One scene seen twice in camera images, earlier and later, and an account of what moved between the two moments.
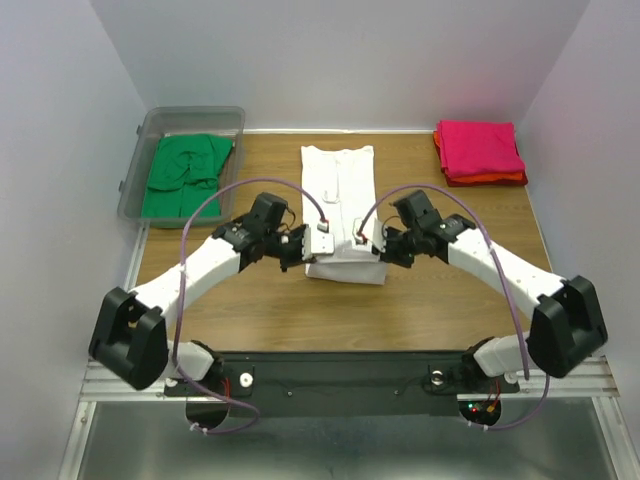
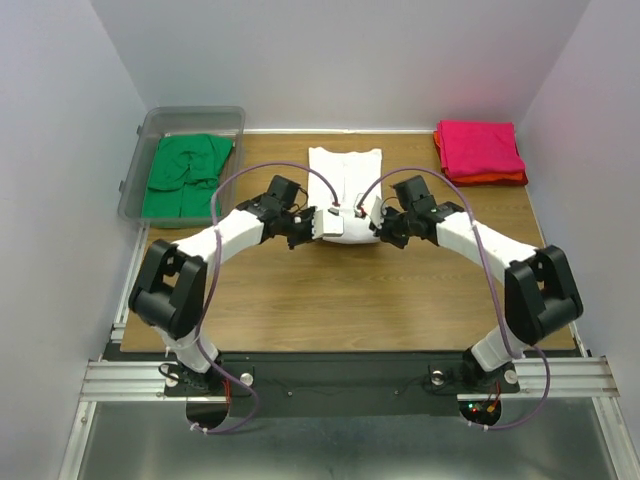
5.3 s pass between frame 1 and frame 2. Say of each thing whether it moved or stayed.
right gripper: moved
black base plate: stayed
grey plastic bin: stayed
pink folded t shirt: stayed
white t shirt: moved
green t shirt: stayed
